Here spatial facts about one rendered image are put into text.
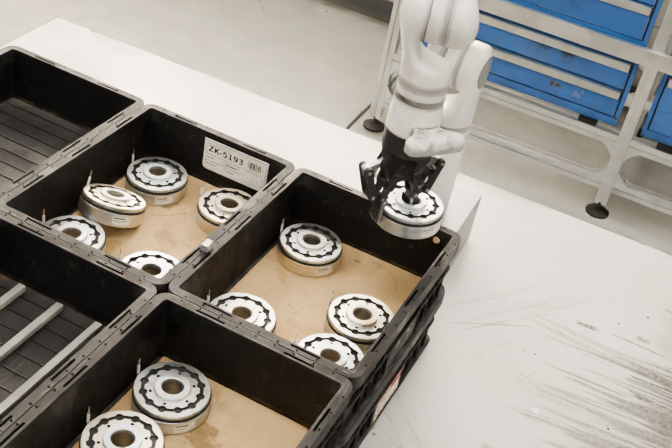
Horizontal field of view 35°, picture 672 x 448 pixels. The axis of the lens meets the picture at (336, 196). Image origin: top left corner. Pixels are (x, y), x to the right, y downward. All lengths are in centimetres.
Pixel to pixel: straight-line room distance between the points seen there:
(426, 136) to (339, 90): 253
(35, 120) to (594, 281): 109
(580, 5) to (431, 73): 199
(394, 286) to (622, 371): 45
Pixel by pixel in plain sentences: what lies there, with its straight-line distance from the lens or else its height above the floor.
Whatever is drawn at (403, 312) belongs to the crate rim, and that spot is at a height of 93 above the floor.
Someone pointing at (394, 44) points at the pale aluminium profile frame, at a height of 34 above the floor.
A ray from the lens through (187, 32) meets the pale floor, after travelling 420.
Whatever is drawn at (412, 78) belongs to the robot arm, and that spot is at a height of 123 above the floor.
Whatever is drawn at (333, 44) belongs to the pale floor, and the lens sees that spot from 429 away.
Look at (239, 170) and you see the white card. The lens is 180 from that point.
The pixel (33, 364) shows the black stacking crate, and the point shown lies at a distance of 150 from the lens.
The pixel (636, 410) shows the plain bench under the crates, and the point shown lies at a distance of 185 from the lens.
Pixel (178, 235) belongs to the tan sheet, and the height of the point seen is 83.
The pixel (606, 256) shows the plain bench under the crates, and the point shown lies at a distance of 217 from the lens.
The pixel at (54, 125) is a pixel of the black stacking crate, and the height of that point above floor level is 83.
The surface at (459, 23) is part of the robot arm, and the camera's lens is 138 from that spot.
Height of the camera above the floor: 188
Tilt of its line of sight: 34 degrees down
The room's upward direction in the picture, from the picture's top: 12 degrees clockwise
